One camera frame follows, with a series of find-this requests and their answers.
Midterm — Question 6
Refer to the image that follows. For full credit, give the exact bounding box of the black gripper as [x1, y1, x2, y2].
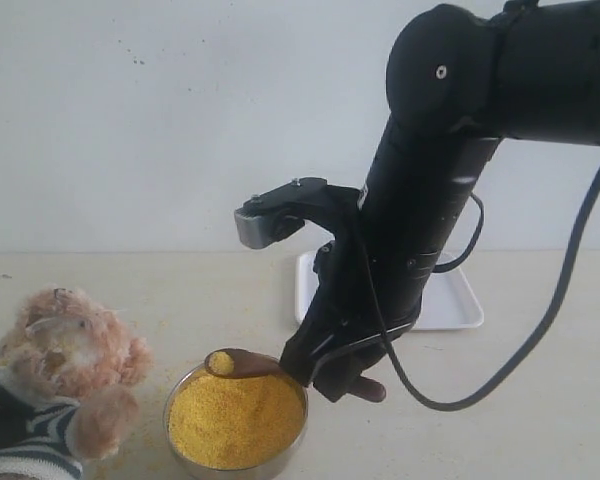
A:
[279, 239, 415, 403]

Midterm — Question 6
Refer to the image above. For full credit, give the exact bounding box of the dark brown wooden spoon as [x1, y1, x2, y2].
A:
[204, 348, 386, 403]

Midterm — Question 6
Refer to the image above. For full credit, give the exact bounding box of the tan teddy bear striped sweater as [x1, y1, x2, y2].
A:
[0, 288, 153, 479]

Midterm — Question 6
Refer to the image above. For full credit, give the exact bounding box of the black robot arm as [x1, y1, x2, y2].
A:
[234, 1, 600, 412]

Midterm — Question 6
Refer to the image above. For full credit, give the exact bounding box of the steel bowl of yellow millet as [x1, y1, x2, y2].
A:
[162, 364, 309, 479]

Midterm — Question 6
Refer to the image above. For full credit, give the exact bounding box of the white rectangular plastic tray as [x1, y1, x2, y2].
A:
[295, 251, 484, 331]

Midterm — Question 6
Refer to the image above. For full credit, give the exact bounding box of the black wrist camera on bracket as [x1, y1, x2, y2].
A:
[234, 177, 360, 250]

